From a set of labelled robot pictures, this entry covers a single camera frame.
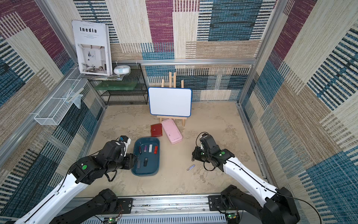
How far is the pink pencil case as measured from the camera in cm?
98

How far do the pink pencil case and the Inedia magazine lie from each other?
0.49m

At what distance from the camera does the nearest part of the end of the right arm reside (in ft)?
1.88

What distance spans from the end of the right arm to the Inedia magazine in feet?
2.25
